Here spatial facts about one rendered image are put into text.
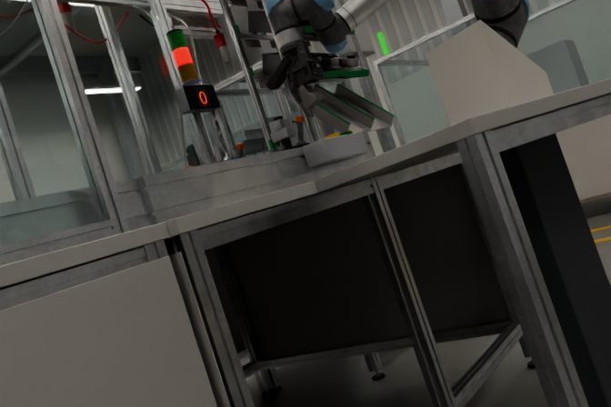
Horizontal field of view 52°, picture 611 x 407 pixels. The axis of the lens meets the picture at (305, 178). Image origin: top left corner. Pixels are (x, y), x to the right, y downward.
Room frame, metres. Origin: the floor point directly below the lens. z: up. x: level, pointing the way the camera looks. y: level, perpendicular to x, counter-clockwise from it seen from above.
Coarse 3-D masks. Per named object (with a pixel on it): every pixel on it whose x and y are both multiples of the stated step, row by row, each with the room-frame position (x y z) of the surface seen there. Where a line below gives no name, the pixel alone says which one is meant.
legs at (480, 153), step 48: (480, 144) 1.08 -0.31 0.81; (528, 144) 1.47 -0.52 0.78; (480, 192) 1.11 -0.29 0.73; (528, 192) 1.45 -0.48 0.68; (528, 240) 1.10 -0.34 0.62; (576, 240) 1.50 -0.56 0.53; (528, 288) 1.08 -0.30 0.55; (576, 288) 1.46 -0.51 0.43; (528, 336) 1.11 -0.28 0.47; (576, 336) 1.46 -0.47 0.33; (576, 384) 1.10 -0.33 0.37
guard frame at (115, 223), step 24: (48, 0) 1.08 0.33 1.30; (48, 24) 1.06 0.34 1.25; (72, 72) 1.08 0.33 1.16; (72, 96) 1.06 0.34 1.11; (96, 144) 1.08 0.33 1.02; (96, 168) 1.06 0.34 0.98; (120, 216) 1.08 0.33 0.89; (24, 240) 0.93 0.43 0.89; (48, 240) 0.96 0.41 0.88; (72, 240) 0.99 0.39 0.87; (0, 264) 0.90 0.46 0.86
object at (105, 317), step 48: (96, 240) 1.00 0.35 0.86; (144, 240) 1.07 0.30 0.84; (0, 288) 0.88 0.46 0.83; (48, 288) 0.94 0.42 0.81; (96, 288) 0.98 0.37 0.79; (144, 288) 1.05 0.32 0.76; (0, 336) 0.85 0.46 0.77; (48, 336) 0.90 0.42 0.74; (96, 336) 0.96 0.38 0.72; (144, 336) 1.03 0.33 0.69; (192, 336) 1.11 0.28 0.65; (0, 384) 0.84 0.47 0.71; (48, 384) 0.89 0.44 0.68; (96, 384) 0.94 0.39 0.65; (144, 384) 1.01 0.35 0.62; (192, 384) 1.08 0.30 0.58
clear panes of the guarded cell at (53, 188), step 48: (0, 0) 1.01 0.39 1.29; (0, 48) 0.99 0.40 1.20; (48, 48) 1.06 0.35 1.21; (0, 96) 0.97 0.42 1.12; (48, 96) 1.04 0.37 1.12; (0, 144) 0.95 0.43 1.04; (48, 144) 1.02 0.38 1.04; (0, 192) 0.93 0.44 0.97; (48, 192) 1.00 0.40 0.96; (96, 192) 1.07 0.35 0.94; (0, 240) 0.92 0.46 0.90
